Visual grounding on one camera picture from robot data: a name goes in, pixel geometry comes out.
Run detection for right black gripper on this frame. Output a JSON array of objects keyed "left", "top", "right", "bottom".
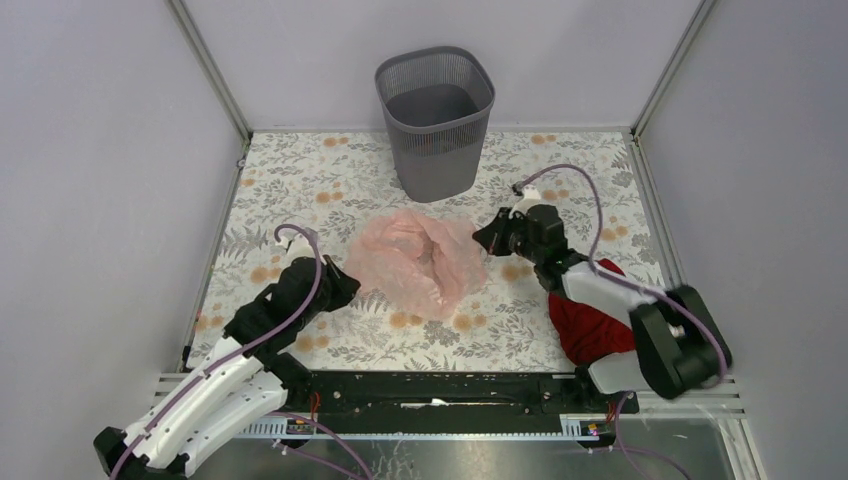
[{"left": 472, "top": 208, "right": 542, "bottom": 264}]

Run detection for pink plastic trash bag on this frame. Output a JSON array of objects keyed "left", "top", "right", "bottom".
[{"left": 344, "top": 208, "right": 487, "bottom": 320}]

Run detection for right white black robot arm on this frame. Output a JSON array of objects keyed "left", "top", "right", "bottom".
[{"left": 472, "top": 204, "right": 733, "bottom": 412}]

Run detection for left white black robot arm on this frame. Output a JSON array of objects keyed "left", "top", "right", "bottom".
[{"left": 93, "top": 257, "right": 361, "bottom": 479}]

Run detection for grey plastic trash bin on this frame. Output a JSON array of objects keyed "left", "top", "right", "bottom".
[{"left": 374, "top": 46, "right": 496, "bottom": 203}]

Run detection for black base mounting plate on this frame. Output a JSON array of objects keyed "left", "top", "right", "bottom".
[{"left": 271, "top": 370, "right": 640, "bottom": 425}]

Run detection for red cloth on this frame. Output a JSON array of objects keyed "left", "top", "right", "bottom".
[{"left": 548, "top": 280, "right": 635, "bottom": 366}]

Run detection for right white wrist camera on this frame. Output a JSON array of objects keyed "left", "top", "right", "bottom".
[{"left": 510, "top": 184, "right": 543, "bottom": 217}]

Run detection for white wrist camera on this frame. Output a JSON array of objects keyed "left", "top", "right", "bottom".
[
  {"left": 278, "top": 233, "right": 320, "bottom": 262},
  {"left": 510, "top": 184, "right": 543, "bottom": 217}
]

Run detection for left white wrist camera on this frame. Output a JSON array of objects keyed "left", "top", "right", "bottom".
[{"left": 278, "top": 233, "right": 320, "bottom": 262}]

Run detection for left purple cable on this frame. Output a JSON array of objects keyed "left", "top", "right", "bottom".
[{"left": 109, "top": 223, "right": 376, "bottom": 480}]

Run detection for grey slotted cable duct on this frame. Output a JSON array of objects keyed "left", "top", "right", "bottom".
[{"left": 235, "top": 415, "right": 601, "bottom": 443}]

